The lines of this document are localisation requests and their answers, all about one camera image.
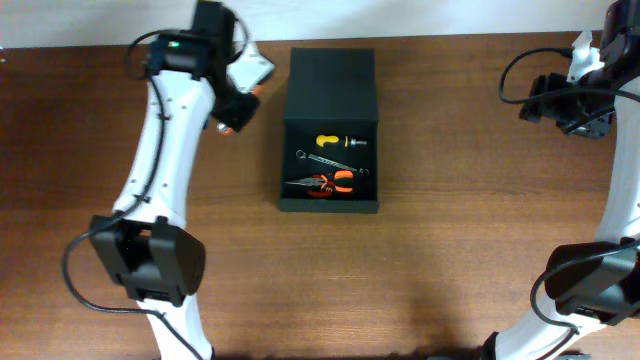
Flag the yellow black stubby screwdriver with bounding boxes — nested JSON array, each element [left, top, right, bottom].
[[316, 135, 368, 148]]

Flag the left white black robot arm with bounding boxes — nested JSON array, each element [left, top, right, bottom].
[[89, 1, 273, 359]]

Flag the orange socket bit rail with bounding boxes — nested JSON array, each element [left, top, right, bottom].
[[215, 83, 265, 137]]

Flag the black open cardboard box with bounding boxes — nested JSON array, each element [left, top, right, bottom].
[[279, 48, 379, 214]]

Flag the small red cutting pliers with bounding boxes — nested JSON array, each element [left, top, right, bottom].
[[306, 175, 334, 198]]

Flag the black camera cable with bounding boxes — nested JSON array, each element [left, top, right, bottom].
[[498, 46, 640, 360], [60, 14, 251, 360]]

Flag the left black camera cable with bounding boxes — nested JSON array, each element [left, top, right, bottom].
[[60, 14, 251, 360]]

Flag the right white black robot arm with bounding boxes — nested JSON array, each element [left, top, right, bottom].
[[474, 0, 639, 360]]

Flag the orange black long-nose pliers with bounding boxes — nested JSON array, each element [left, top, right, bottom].
[[287, 170, 356, 198]]

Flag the right black camera cable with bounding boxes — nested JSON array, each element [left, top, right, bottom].
[[498, 46, 640, 360]]

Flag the silver double-ended wrench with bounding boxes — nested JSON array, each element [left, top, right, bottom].
[[295, 150, 370, 176]]

